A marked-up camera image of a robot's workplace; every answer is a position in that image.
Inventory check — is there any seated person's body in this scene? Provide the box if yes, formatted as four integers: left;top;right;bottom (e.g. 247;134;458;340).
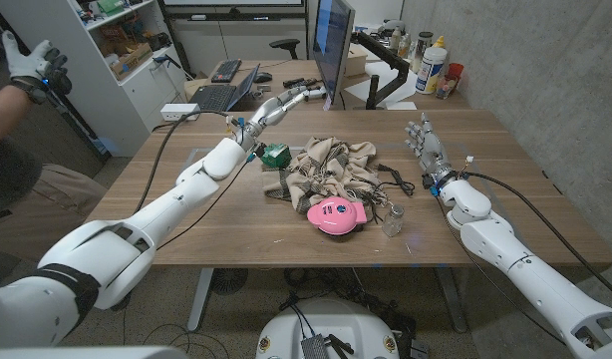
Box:
0;139;111;265

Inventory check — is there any pink mini waffle maker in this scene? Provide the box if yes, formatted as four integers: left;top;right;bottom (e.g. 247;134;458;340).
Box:
306;195;369;236

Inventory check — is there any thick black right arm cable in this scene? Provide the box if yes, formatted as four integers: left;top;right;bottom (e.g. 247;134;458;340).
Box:
459;171;612;303

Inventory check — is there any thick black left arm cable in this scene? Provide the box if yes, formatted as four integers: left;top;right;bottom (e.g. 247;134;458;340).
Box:
135;110;237;213

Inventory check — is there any dark lidded jar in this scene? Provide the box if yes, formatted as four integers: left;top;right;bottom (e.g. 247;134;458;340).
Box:
411;31;435;74

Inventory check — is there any beige plaid scarf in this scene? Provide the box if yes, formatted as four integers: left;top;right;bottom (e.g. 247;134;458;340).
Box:
261;136;392;214

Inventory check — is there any white wipes canister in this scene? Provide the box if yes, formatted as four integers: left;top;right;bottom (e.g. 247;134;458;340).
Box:
415;45;448;96

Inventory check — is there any white shelf cabinet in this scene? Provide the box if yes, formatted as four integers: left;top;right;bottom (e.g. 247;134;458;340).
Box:
0;0;187;159

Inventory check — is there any green package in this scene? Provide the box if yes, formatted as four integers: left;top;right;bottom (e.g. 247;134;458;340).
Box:
259;143;293;170

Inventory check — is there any black keyboard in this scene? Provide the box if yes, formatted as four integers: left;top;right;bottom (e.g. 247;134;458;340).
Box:
210;58;243;84

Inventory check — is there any wooden desk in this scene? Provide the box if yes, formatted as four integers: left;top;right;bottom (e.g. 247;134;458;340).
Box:
185;58;471;112

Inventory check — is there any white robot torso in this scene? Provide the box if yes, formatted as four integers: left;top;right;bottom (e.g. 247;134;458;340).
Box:
255;297;401;359

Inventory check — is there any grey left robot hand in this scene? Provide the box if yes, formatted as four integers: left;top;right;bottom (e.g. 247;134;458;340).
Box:
238;85;312;151

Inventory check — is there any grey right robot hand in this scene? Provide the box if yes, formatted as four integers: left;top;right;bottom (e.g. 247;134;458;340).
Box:
404;112;459;188

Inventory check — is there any cardboard box with items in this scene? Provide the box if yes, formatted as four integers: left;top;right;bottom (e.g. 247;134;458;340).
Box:
109;42;154;81

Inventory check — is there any black computer monitor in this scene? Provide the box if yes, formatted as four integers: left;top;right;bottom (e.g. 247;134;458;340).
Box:
311;0;357;107

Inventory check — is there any plain cardboard box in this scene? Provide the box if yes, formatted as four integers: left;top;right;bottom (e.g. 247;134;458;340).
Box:
344;43;369;78

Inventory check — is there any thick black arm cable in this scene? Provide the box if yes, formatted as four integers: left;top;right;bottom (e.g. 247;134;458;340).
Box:
459;171;612;303
135;110;237;213

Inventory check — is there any black office chair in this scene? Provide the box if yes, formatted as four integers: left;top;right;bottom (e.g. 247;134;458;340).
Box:
268;38;301;61

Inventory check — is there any black laptop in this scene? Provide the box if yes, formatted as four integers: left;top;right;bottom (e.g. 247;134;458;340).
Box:
189;63;261;113

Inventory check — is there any small clear glass jar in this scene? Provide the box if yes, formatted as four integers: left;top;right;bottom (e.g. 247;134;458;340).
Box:
381;202;406;238

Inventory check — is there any white power strip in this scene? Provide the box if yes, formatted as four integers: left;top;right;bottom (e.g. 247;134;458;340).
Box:
159;102;202;123

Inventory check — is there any grey table leg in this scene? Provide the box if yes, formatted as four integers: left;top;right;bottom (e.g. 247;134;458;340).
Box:
433;266;469;334
186;267;215;333

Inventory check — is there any person's white gloved hand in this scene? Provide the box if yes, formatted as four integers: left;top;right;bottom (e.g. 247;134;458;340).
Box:
0;29;73;105

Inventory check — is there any black remote control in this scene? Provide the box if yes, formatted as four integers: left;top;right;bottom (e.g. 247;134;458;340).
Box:
282;77;319;90

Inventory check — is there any black power cord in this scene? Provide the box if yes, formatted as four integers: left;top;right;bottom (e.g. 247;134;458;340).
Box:
373;163;417;196

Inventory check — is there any person's bare forearm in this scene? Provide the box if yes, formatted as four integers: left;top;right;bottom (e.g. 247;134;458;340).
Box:
0;84;33;151

